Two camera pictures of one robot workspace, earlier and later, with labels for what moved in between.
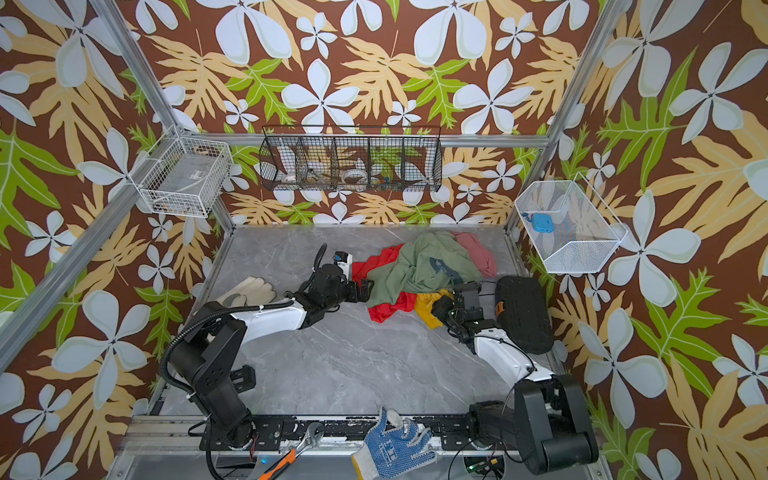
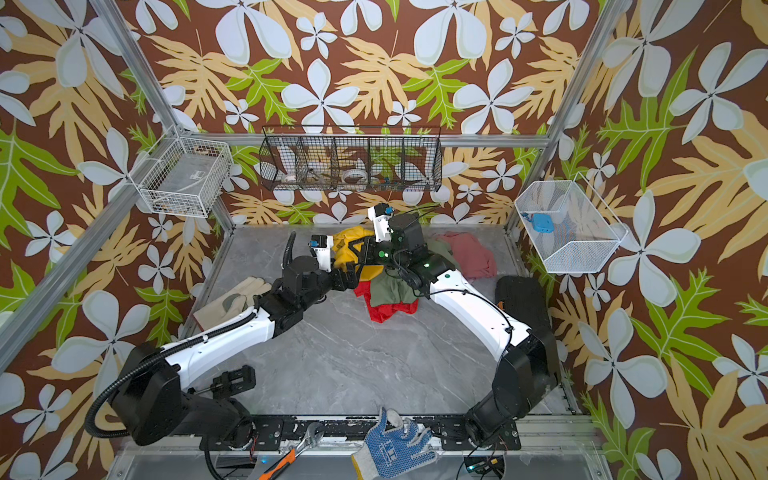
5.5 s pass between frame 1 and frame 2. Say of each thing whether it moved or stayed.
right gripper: moved
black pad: stayed
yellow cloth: moved
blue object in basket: stayed
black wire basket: stayed
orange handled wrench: stayed
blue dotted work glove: stayed
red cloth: stayed
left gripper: moved
